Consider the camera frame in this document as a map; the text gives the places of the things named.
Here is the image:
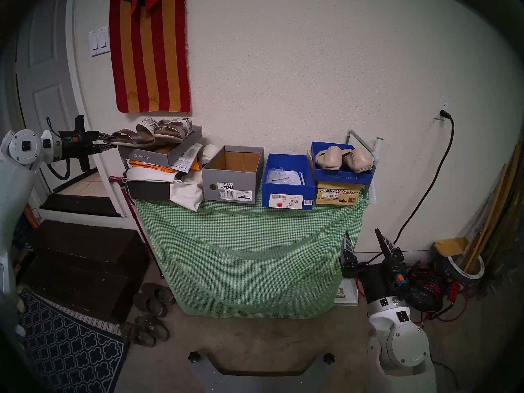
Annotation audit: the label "blue shoe box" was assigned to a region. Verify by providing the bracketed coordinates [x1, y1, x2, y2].
[261, 154, 316, 210]

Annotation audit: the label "white light switch plate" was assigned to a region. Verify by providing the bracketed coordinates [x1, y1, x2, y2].
[89, 27, 111, 57]

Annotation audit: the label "olive strap sandal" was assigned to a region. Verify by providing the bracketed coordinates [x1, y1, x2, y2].
[120, 322, 157, 348]
[135, 314, 170, 342]

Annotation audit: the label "grey Vionic shoe box lid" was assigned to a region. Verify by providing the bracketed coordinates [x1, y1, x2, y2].
[117, 119, 203, 167]

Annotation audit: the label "white rolled paper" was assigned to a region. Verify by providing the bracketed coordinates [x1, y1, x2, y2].
[198, 145, 221, 168]

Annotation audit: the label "blue shoe box lid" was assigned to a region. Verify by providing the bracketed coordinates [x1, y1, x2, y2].
[311, 141, 373, 186]

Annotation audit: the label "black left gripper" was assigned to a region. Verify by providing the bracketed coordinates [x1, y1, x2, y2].
[61, 116, 117, 172]

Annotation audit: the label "dark brown wooden steps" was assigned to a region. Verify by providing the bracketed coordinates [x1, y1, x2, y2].
[18, 220, 150, 323]

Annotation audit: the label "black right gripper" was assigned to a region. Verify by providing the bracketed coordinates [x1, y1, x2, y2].
[340, 228, 414, 305]

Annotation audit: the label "beige ballet flat shoe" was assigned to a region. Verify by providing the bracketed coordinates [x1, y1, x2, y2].
[314, 146, 344, 170]
[342, 147, 373, 173]

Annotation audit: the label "red yellow striped wall flag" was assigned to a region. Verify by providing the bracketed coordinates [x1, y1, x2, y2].
[109, 0, 191, 113]

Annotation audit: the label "white flat box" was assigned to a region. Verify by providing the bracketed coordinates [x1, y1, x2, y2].
[334, 278, 359, 307]

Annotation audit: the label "white cloth dust bag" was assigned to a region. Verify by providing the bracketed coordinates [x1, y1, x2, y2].
[170, 170, 204, 212]

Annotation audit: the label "brown slipper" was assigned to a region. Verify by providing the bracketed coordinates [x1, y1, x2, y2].
[132, 293, 167, 318]
[141, 282, 176, 306]

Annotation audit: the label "red walking cane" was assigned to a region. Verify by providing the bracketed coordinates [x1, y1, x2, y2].
[108, 176, 164, 278]

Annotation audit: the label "white door frame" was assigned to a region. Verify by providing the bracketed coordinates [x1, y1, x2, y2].
[65, 0, 127, 219]

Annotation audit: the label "green checkered tablecloth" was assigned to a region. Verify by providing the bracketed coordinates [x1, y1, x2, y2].
[133, 190, 370, 319]

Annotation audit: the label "black red power cable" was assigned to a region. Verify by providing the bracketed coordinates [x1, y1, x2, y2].
[366, 110, 455, 266]

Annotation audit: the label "yellow padded envelope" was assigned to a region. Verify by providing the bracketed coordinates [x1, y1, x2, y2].
[434, 237, 469, 257]

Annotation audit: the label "blue white patterned rug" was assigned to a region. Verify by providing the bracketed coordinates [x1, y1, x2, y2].
[16, 289, 129, 393]

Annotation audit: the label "bundle of wooden sticks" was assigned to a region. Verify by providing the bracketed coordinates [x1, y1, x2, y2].
[463, 145, 524, 274]

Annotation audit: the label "tan cardboard shoe box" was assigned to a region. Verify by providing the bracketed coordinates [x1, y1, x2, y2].
[315, 181, 363, 206]

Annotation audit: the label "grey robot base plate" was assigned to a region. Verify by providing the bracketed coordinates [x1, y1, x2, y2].
[188, 351, 335, 393]

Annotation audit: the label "white paper leaflet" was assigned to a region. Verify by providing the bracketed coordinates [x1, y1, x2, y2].
[171, 142, 204, 174]

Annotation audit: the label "blue bucket with white rim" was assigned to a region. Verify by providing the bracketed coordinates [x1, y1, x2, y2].
[434, 249, 486, 294]

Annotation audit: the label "clear plastic bag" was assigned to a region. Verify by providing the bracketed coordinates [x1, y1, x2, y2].
[265, 167, 303, 185]

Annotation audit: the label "orange cloth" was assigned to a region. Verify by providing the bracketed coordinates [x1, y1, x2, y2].
[129, 160, 200, 174]

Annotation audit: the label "white panel door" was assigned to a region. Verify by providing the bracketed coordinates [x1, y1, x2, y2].
[12, 0, 97, 192]

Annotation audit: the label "white drawstring dust bag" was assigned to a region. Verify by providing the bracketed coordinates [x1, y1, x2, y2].
[123, 166, 185, 185]

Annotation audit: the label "dark brown shoe box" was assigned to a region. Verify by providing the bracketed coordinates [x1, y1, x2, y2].
[127, 180, 172, 201]

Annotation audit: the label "black cable reel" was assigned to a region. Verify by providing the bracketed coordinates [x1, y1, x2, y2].
[405, 261, 451, 313]

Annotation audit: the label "grey cardboard shoe box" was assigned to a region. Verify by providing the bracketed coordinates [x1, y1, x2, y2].
[201, 146, 264, 205]

